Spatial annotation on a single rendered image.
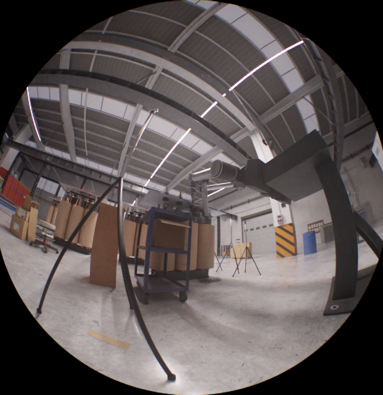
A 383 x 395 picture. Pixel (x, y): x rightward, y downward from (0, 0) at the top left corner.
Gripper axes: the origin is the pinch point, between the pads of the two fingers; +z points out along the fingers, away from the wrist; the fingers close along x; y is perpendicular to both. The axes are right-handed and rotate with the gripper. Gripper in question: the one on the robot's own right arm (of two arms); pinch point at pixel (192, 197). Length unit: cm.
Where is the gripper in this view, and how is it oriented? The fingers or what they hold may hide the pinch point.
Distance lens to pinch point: 239.5
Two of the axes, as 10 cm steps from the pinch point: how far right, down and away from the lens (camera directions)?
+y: 9.0, 2.2, 3.8
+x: -4.4, 3.6, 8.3
